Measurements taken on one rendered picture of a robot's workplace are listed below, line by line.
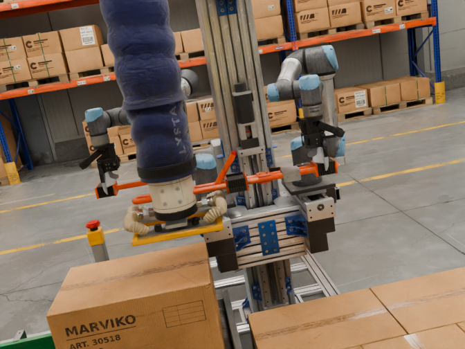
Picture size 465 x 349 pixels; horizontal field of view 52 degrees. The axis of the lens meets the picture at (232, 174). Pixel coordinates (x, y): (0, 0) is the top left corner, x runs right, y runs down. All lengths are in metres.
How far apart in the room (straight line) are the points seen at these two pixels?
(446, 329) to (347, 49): 9.07
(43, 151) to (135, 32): 9.00
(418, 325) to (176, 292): 1.01
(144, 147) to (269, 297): 1.29
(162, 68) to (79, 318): 0.93
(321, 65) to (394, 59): 9.00
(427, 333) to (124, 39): 1.59
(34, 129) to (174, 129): 8.91
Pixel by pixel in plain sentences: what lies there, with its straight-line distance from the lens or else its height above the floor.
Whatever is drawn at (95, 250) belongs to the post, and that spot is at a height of 0.90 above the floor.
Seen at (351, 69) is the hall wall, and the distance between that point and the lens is 10.89.
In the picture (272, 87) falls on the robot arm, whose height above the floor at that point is 1.57.
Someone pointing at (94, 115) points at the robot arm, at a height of 1.57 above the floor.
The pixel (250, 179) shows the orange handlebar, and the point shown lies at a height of 1.25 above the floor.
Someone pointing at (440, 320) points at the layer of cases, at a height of 0.54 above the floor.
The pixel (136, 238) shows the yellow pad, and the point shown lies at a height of 1.14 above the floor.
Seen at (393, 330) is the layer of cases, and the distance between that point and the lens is 2.16.
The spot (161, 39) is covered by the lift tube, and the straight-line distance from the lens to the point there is 1.72.
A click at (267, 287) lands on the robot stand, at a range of 2.68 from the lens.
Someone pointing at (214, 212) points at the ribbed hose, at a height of 1.18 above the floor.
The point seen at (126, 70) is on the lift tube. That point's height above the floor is 1.73.
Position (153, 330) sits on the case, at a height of 0.80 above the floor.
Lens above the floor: 1.76
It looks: 15 degrees down
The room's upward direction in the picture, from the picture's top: 10 degrees counter-clockwise
